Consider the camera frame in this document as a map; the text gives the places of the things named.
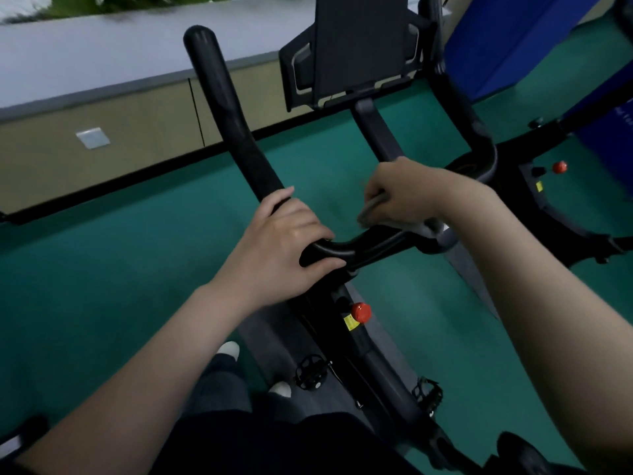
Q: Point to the red resistance knob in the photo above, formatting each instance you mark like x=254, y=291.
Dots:
x=560, y=167
x=361, y=312

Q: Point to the silver wall plate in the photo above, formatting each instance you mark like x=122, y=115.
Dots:
x=93, y=137

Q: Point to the black neighbouring exercise bike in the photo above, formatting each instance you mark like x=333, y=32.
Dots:
x=549, y=212

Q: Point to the black bike pedal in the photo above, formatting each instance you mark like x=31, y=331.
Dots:
x=428, y=393
x=310, y=372

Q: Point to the person's right forearm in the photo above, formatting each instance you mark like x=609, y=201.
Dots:
x=554, y=321

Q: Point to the grey cleaning cloth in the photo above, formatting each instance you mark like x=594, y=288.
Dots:
x=435, y=230

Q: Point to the blue padded mat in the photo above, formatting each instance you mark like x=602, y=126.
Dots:
x=611, y=138
x=509, y=39

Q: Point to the grey floor mat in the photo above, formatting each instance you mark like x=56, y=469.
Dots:
x=277, y=348

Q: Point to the black tablet holder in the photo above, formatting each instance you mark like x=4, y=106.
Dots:
x=361, y=44

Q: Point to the grey trousers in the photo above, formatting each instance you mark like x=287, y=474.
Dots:
x=222, y=385

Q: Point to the person's right fingers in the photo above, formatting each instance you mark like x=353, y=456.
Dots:
x=378, y=197

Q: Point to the black equipment part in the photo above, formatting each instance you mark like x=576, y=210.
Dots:
x=22, y=437

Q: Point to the black shirt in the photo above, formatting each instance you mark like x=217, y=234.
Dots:
x=277, y=447

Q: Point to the person's left hand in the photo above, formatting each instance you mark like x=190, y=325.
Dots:
x=269, y=257

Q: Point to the person's right hand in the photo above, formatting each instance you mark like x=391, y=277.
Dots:
x=408, y=190

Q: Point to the person's left thumb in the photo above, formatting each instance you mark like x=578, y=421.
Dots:
x=324, y=269

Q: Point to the person's left forearm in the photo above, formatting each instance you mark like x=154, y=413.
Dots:
x=138, y=390

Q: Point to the white shoe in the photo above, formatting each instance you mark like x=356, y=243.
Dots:
x=280, y=389
x=229, y=350

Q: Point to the black exercise bike frame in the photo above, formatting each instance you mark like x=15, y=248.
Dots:
x=381, y=380

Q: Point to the black bike saddle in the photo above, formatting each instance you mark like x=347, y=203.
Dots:
x=529, y=457

